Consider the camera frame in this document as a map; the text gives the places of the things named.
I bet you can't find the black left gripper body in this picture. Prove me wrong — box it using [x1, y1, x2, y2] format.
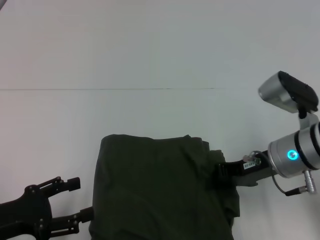
[0, 184, 53, 240]

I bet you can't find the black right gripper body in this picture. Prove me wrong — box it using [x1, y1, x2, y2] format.
[223, 149, 275, 188]

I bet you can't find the dark green t-shirt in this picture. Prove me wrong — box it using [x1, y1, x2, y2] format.
[88, 134, 241, 240]

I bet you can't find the ribbed silver right flange plug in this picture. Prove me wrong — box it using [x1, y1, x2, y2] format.
[303, 170, 318, 195]

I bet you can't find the thin dark right arm cable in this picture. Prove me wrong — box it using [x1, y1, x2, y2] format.
[271, 172, 307, 197]

